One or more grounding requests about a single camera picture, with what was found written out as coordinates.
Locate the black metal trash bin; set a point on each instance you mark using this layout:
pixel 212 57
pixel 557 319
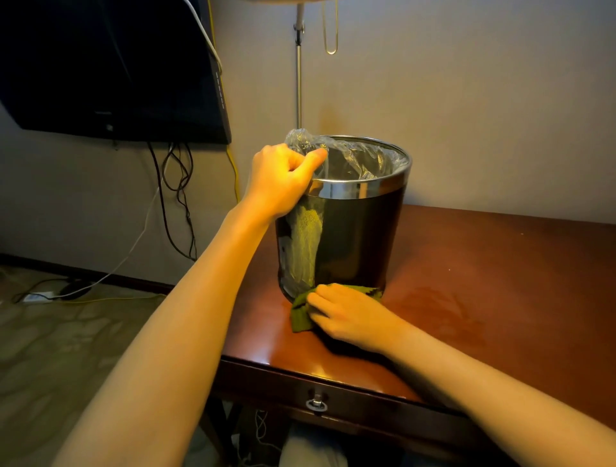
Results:
pixel 361 236

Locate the black television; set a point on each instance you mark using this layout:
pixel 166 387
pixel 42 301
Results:
pixel 96 62

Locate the clear plastic bin liner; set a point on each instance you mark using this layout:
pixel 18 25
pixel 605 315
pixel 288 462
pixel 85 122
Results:
pixel 356 161

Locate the green cleaning cloth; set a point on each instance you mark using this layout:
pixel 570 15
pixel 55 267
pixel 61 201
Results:
pixel 299 317

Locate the brown wooden table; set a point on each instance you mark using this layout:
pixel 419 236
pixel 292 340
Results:
pixel 520 288

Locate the person's right forearm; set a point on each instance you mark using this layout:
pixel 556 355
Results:
pixel 505 404

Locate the person's left hand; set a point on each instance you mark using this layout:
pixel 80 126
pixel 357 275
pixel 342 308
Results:
pixel 276 183

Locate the grey shade metal lamp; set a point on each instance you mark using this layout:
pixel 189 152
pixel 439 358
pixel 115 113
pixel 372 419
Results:
pixel 298 72

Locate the white trousers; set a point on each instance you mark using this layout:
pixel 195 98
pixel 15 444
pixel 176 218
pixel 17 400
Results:
pixel 308 450

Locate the white power strip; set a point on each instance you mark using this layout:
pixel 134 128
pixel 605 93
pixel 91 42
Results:
pixel 36 298

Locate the person's left forearm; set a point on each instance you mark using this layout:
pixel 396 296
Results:
pixel 163 356

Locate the person's right hand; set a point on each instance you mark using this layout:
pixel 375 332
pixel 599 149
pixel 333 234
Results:
pixel 358 320

